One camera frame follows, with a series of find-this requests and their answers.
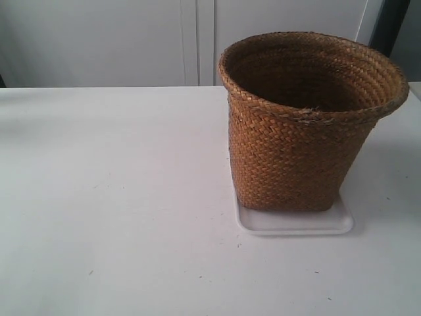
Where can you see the brown woven wicker basket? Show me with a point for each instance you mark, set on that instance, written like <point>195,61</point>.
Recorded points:
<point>301,105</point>

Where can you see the white plastic tray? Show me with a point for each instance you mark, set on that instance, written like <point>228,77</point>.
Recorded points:
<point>337,220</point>

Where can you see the white cabinet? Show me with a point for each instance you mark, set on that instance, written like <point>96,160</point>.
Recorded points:
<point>152,43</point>

